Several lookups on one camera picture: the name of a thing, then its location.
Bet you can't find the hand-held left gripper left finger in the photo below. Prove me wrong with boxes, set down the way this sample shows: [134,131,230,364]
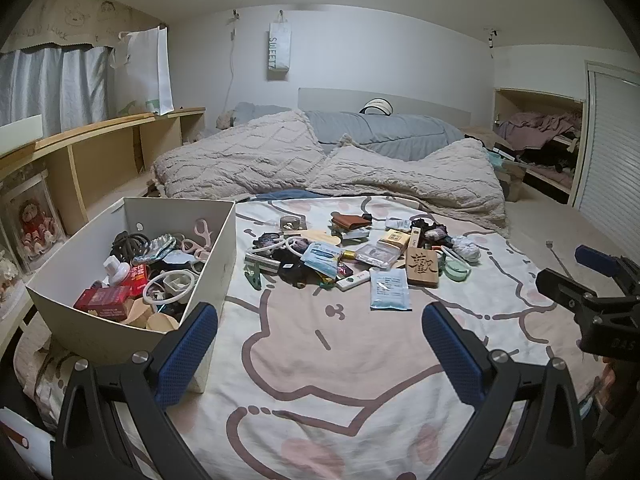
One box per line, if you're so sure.
[50,301,219,480]

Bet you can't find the white storage box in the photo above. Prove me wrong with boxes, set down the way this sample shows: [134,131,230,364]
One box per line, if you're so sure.
[25,197,237,393]

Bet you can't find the hanging white paper bag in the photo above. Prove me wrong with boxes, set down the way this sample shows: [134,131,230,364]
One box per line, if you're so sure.
[267,10,292,81]

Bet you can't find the blue bed sheet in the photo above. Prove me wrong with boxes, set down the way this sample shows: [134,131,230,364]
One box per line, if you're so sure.
[240,190,311,204]

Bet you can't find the white black cap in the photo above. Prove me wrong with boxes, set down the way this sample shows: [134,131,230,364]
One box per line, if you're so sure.
[359,99,396,116]

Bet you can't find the beige round wooden box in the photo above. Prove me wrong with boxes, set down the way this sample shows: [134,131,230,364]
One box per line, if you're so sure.
[147,312,181,334]

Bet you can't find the red box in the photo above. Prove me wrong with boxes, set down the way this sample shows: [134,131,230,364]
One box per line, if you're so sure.
[74,287,132,321]

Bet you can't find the pink scissors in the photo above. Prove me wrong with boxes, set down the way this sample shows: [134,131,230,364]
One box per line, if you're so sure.
[181,217,214,261]

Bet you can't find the yellow patterned box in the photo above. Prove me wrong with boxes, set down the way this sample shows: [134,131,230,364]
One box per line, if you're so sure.
[382,229,412,251]

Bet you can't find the oval wooden board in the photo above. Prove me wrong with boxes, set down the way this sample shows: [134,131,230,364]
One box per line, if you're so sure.
[300,227,341,244]

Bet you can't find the white plastic ring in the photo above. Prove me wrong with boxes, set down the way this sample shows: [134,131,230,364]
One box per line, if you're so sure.
[142,270,196,306]

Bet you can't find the black cloth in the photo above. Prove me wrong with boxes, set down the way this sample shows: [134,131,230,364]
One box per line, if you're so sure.
[277,260,314,289]

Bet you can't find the dark hair scrunchie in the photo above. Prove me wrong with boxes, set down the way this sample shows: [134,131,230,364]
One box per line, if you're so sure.
[412,217,449,241]

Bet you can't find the grey pillow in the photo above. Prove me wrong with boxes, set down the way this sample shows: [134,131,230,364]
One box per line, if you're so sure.
[232,101,301,126]

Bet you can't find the blue yellow mask packet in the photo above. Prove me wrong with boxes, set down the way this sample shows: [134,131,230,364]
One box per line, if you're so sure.
[302,241,344,279]

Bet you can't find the grey headboard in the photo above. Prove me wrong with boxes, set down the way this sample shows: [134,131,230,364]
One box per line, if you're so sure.
[297,87,474,121]

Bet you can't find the white shutter door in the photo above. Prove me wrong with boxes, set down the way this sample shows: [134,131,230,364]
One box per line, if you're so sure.
[572,60,640,231]

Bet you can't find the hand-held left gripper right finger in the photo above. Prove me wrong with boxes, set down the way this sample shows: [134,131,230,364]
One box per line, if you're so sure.
[421,301,586,480]

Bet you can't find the white shopping bag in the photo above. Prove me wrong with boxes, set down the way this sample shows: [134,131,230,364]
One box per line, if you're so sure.
[110,25,175,116]

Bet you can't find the beige textured pillow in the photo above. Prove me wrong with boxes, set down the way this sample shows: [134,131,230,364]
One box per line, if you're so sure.
[305,135,509,236]

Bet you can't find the red doll in clear case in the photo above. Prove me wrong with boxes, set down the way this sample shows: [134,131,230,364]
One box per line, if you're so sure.
[0,175,66,271]

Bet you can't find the brown leather wallet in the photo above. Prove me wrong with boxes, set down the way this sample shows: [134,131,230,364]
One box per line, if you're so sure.
[334,214,373,231]

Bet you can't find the grey curtain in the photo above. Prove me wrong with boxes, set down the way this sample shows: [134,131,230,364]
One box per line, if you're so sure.
[0,45,114,129]

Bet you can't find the green clothespin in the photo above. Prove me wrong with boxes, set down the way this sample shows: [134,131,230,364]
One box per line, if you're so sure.
[245,255,264,291]

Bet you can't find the white wall cable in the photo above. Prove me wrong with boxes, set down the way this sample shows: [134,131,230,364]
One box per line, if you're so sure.
[227,10,241,111]

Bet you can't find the white crumpled cloth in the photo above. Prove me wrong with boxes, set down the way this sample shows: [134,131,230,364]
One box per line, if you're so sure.
[452,237,481,264]

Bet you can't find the wooden shelf unit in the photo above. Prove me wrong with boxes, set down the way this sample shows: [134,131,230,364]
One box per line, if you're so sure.
[0,106,207,271]

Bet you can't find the carved wooden block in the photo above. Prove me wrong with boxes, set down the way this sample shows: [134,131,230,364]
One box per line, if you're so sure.
[405,246,441,289]

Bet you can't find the white foam board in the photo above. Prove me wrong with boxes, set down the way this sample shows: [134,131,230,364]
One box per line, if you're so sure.
[0,114,44,151]

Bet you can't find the clear plastic case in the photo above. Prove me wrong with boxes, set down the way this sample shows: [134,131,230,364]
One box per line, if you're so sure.
[356,245,401,269]

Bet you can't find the brown hair claw clip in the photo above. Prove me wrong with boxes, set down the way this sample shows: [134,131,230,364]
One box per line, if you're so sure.
[111,230,151,264]

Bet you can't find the pile of pink clothes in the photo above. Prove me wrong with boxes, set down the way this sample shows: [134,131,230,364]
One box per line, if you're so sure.
[500,112,581,151]

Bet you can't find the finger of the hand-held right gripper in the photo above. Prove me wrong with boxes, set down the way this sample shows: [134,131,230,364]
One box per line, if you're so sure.
[535,268,607,322]
[574,244,640,286]

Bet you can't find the paper banner with drawings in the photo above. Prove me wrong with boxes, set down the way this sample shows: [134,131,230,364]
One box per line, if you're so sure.
[10,0,169,54]

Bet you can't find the white plastic bottle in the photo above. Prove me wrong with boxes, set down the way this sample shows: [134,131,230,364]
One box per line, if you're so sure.
[102,255,134,286]

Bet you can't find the white doll in clear case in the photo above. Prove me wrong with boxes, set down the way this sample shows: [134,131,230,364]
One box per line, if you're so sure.
[0,245,31,306]

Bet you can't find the mint green round container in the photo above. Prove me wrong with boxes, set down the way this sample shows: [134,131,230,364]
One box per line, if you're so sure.
[441,250,472,284]

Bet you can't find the white cable ring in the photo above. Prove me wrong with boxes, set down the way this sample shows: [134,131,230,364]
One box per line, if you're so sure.
[250,237,301,261]

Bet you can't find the white lighter-shaped box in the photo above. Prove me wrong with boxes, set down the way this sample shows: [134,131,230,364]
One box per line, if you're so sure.
[336,270,372,292]

